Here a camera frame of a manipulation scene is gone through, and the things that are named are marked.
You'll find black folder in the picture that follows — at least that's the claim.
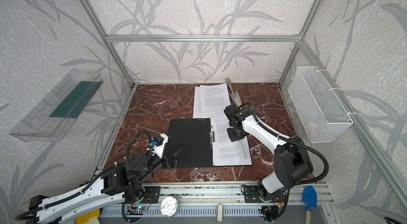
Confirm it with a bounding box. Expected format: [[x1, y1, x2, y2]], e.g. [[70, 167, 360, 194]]
[[162, 118, 252, 169]]

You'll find printed paper sheet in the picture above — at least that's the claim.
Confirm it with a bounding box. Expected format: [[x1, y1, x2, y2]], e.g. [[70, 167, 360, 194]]
[[193, 83, 231, 119], [210, 115, 252, 166]]

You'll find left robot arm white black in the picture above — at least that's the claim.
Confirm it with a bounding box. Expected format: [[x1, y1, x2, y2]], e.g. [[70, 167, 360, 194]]
[[15, 148, 185, 224]]

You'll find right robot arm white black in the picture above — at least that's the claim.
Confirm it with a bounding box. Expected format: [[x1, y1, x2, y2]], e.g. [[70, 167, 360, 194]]
[[224, 104, 313, 195]]

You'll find metal garden trowel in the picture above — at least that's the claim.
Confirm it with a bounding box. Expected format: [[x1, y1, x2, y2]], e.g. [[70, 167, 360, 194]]
[[226, 78, 242, 106]]

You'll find printed paper sheet under stack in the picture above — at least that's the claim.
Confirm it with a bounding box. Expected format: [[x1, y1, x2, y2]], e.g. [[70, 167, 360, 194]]
[[193, 83, 231, 119]]

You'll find metal lever clip mechanism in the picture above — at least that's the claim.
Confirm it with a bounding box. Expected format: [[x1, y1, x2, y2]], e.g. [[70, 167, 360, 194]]
[[210, 127, 216, 145]]

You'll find green circuit board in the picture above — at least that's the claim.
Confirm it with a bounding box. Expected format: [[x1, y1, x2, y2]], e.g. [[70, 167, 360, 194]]
[[125, 205, 149, 216]]

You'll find round metal can lid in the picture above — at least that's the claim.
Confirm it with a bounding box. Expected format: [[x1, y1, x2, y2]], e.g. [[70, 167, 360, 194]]
[[160, 196, 180, 217]]

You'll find yellow black work glove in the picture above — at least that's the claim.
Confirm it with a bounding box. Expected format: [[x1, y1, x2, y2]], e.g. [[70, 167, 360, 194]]
[[75, 210, 100, 224]]

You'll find pink object in basket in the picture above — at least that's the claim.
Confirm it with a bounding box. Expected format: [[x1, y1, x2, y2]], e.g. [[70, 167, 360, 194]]
[[305, 122, 319, 139]]

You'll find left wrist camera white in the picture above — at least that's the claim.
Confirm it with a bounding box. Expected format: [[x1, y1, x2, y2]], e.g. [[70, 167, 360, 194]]
[[149, 134, 169, 158]]

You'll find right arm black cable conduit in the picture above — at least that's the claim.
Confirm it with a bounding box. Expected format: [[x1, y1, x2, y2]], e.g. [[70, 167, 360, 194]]
[[238, 102, 330, 185]]

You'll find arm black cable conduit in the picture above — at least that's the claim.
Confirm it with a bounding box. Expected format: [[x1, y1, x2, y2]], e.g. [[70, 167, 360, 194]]
[[14, 131, 153, 221], [238, 102, 330, 185]]

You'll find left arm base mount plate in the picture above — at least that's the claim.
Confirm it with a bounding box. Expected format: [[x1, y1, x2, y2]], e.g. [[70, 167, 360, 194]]
[[138, 186, 161, 205]]

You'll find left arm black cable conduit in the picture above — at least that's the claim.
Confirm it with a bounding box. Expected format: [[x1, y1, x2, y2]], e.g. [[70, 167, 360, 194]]
[[14, 131, 153, 221]]

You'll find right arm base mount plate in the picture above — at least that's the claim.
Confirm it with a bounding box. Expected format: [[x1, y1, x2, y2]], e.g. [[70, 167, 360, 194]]
[[241, 185, 286, 205]]

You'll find white wire mesh basket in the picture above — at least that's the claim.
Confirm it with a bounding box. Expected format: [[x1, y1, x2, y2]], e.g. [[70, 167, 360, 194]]
[[288, 66, 353, 143]]

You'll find clear plastic wall tray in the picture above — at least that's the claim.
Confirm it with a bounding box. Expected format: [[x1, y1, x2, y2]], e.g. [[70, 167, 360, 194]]
[[10, 69, 104, 142]]

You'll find blue shovel wooden handle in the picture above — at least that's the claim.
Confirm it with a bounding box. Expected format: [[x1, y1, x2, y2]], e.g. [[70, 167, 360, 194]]
[[302, 185, 318, 224]]

